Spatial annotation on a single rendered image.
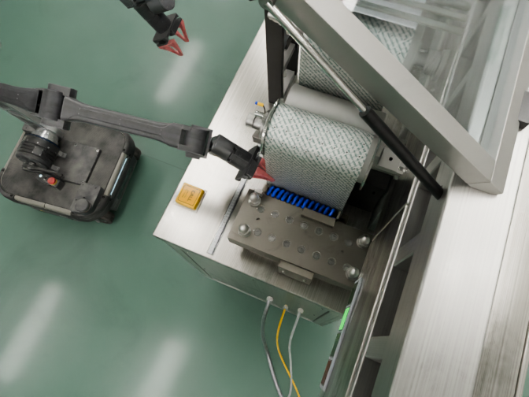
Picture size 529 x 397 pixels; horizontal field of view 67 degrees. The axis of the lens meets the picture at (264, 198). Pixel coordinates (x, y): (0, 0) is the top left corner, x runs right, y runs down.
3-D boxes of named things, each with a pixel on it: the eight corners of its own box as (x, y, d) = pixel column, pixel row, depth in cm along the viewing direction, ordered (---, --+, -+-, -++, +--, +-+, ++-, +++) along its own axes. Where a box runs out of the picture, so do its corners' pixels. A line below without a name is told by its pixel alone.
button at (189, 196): (186, 184, 133) (184, 182, 131) (205, 191, 132) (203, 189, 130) (176, 202, 131) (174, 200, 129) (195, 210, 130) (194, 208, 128)
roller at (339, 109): (295, 99, 118) (297, 74, 106) (379, 128, 113) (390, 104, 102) (280, 133, 114) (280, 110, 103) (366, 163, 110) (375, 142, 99)
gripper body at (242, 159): (239, 183, 113) (217, 169, 111) (253, 153, 117) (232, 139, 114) (249, 179, 108) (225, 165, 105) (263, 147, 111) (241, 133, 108)
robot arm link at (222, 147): (207, 150, 105) (218, 131, 105) (203, 149, 111) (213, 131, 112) (229, 163, 107) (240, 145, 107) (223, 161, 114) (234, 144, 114)
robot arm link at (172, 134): (35, 122, 102) (43, 80, 101) (46, 124, 108) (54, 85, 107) (199, 162, 104) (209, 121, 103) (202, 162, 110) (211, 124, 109)
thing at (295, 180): (267, 183, 120) (265, 155, 103) (342, 210, 116) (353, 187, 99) (267, 183, 120) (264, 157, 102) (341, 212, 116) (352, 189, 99)
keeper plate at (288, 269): (280, 266, 122) (280, 259, 111) (311, 279, 120) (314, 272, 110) (277, 274, 121) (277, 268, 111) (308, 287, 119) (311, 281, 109)
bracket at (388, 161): (382, 150, 94) (384, 146, 92) (406, 157, 93) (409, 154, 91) (375, 168, 92) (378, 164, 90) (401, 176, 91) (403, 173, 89)
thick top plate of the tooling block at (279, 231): (250, 194, 124) (249, 187, 118) (375, 243, 117) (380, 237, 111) (229, 242, 119) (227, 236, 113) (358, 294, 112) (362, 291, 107)
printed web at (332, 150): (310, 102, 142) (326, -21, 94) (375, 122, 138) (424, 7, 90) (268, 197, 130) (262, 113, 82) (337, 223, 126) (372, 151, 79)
